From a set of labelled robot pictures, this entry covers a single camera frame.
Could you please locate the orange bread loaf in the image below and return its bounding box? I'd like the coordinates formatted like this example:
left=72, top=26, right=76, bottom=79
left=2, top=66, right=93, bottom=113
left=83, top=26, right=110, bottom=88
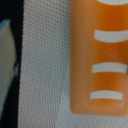
left=70, top=0, right=128, bottom=116

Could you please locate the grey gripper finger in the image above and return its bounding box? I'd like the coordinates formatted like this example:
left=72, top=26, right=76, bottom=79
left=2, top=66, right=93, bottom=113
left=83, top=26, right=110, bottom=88
left=0, top=18, right=21, bottom=128

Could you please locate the woven beige placemat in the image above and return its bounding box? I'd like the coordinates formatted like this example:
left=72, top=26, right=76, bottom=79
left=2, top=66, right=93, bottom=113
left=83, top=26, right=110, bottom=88
left=18, top=0, right=128, bottom=128

